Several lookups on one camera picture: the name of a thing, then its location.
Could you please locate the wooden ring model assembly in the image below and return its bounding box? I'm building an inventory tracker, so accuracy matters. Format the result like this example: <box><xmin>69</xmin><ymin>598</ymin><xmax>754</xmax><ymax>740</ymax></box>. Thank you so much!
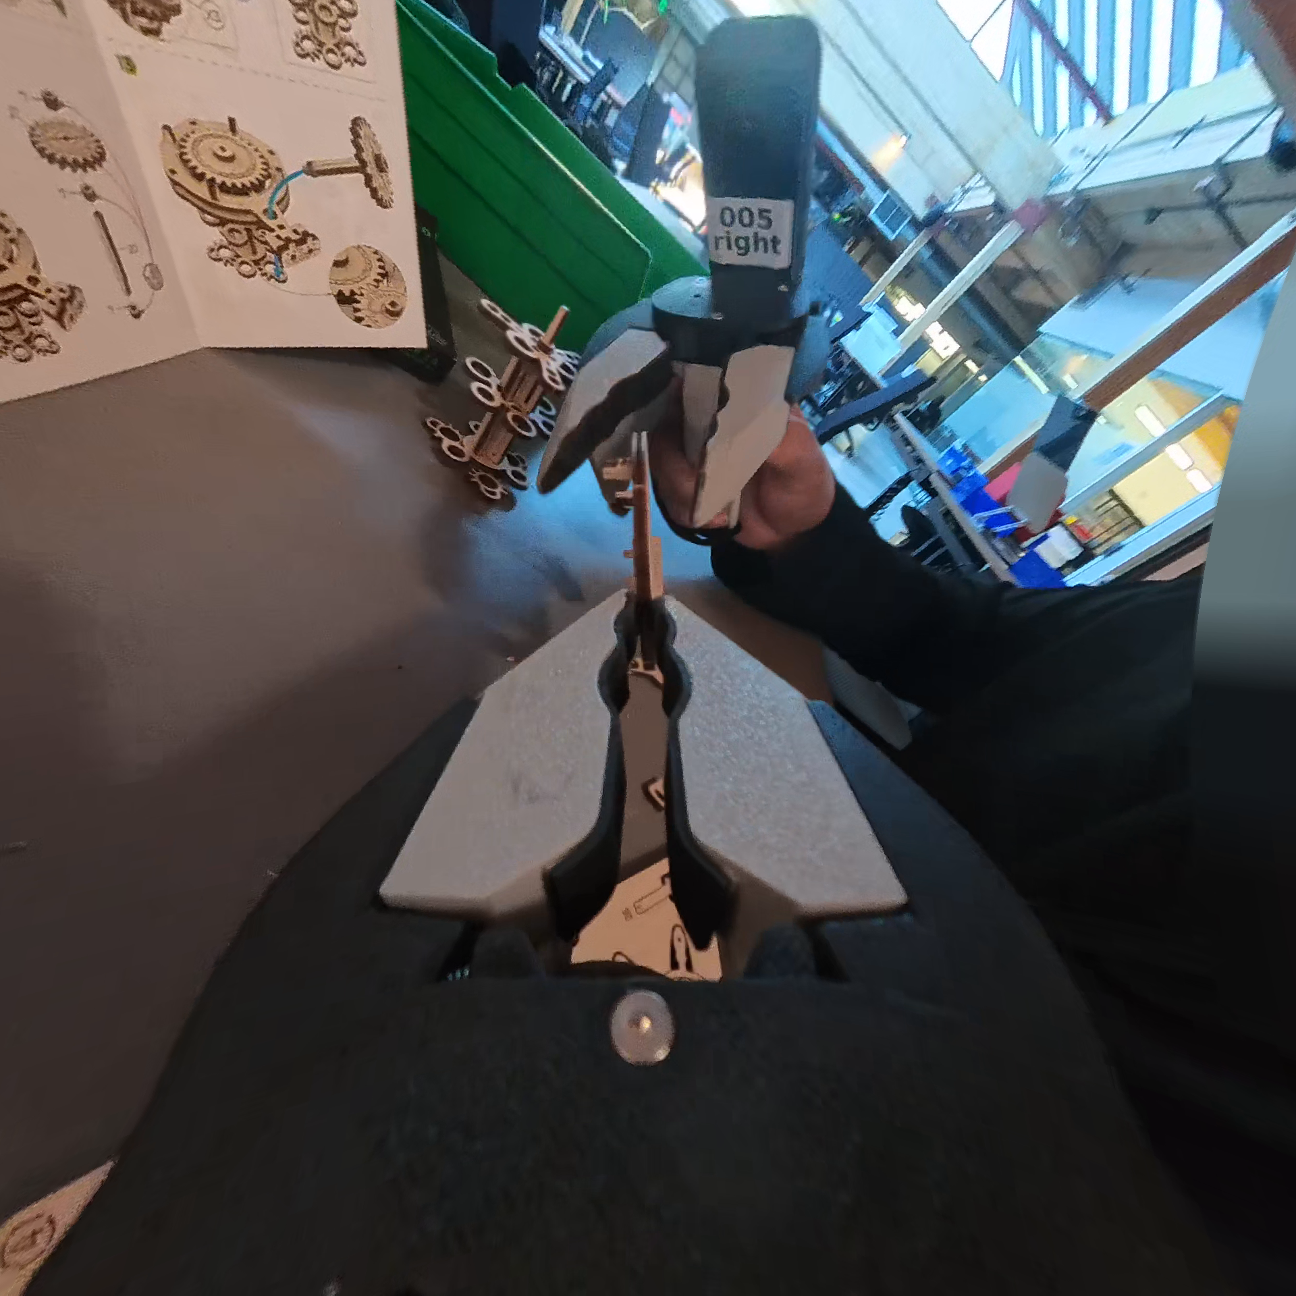
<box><xmin>424</xmin><ymin>298</ymin><xmax>583</xmax><ymax>507</ymax></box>

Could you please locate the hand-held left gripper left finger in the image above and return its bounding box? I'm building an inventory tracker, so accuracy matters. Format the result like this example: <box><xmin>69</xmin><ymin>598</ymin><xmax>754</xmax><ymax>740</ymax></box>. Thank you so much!
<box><xmin>378</xmin><ymin>589</ymin><xmax>638</xmax><ymax>942</ymax></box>

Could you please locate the person's right hand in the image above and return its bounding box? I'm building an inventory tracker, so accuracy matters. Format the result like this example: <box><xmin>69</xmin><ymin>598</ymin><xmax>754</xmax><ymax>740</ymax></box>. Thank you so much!
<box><xmin>648</xmin><ymin>404</ymin><xmax>842</xmax><ymax>552</ymax></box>

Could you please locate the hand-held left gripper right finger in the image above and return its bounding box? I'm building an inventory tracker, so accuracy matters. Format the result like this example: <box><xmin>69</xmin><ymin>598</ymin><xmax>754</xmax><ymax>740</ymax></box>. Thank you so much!
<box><xmin>656</xmin><ymin>595</ymin><xmax>911</xmax><ymax>952</ymax></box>

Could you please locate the green plastic bin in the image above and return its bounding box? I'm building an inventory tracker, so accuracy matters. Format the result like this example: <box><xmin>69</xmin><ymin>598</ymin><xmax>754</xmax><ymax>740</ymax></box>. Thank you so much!
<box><xmin>395</xmin><ymin>0</ymin><xmax>711</xmax><ymax>350</ymax></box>

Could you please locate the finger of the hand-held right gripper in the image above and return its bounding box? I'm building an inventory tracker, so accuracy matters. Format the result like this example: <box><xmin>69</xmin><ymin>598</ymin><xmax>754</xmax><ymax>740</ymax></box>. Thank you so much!
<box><xmin>681</xmin><ymin>347</ymin><xmax>791</xmax><ymax>533</ymax></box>
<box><xmin>535</xmin><ymin>325</ymin><xmax>672</xmax><ymax>497</ymax></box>

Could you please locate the round wooden frame part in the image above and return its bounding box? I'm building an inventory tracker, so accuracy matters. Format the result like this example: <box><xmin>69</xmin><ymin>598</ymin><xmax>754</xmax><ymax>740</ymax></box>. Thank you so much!
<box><xmin>603</xmin><ymin>430</ymin><xmax>672</xmax><ymax>700</ymax></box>

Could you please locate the folded paper instruction sheet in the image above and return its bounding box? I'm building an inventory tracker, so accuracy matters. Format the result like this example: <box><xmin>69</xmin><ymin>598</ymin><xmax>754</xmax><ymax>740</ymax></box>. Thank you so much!
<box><xmin>0</xmin><ymin>0</ymin><xmax>433</xmax><ymax>404</ymax></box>

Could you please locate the person's black clothed body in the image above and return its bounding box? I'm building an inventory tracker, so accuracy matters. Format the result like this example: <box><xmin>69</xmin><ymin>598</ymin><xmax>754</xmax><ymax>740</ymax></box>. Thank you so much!
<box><xmin>842</xmin><ymin>576</ymin><xmax>1296</xmax><ymax>1296</ymax></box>

